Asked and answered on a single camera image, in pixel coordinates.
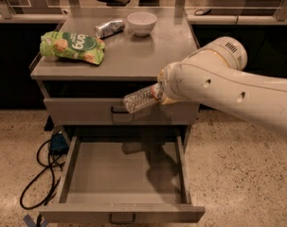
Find clear plastic water bottle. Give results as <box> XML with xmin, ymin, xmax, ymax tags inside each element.
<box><xmin>123</xmin><ymin>83</ymin><xmax>163</xmax><ymax>114</ymax></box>

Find grey drawer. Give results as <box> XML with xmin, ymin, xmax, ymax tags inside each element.
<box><xmin>40</xmin><ymin>136</ymin><xmax>205</xmax><ymax>225</ymax></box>
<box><xmin>45</xmin><ymin>98</ymin><xmax>199</xmax><ymax>125</ymax></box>

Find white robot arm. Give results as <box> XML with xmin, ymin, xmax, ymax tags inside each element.
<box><xmin>158</xmin><ymin>37</ymin><xmax>287</xmax><ymax>137</ymax></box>

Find grey drawer cabinet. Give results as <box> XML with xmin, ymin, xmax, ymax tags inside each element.
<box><xmin>31</xmin><ymin>7</ymin><xmax>197</xmax><ymax>138</ymax></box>

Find white ceramic bowl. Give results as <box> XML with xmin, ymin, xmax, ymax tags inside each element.
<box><xmin>127</xmin><ymin>12</ymin><xmax>157</xmax><ymax>37</ymax></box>

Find silver soda can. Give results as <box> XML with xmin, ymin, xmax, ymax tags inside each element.
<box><xmin>94</xmin><ymin>18</ymin><xmax>125</xmax><ymax>39</ymax></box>

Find black chair armrest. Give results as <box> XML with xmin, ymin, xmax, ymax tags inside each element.
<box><xmin>97</xmin><ymin>0</ymin><xmax>130</xmax><ymax>7</ymax></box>

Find green chip bag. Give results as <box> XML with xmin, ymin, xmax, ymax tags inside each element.
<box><xmin>40</xmin><ymin>31</ymin><xmax>105</xmax><ymax>65</ymax></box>

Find blue power box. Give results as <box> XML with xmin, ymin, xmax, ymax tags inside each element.
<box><xmin>49</xmin><ymin>132</ymin><xmax>69</xmax><ymax>155</ymax></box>

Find black floor cable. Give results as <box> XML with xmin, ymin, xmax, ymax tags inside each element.
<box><xmin>19</xmin><ymin>138</ymin><xmax>66</xmax><ymax>227</ymax></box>

